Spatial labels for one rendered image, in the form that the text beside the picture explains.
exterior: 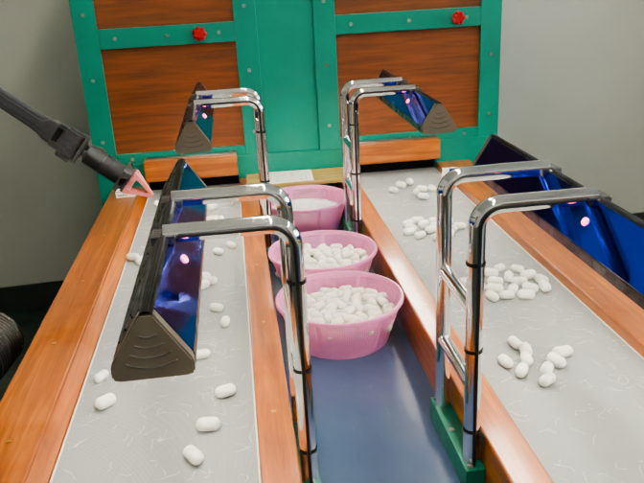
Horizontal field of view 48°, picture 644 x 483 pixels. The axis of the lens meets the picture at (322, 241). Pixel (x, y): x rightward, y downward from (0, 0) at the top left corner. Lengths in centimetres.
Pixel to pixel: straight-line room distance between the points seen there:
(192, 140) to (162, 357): 97
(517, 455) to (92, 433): 65
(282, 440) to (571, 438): 43
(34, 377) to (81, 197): 212
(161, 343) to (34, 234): 283
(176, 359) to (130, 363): 4
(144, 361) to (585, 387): 79
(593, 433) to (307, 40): 162
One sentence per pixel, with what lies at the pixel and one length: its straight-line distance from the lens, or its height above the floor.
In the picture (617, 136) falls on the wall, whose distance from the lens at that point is 400.
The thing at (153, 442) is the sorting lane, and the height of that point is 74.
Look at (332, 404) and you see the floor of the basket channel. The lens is 133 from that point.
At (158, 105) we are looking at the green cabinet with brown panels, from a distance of 244.
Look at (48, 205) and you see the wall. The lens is 347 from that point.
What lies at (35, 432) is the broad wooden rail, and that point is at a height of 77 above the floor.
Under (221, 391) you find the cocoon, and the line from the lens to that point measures 125.
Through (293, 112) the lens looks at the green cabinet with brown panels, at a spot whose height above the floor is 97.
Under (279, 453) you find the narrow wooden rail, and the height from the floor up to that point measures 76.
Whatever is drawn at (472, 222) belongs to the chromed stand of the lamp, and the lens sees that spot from 96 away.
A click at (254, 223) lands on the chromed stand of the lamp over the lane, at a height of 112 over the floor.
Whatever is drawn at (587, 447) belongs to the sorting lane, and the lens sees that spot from 116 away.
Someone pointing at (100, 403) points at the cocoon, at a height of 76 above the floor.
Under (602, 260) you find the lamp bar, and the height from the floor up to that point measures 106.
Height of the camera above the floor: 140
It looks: 20 degrees down
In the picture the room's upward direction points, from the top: 3 degrees counter-clockwise
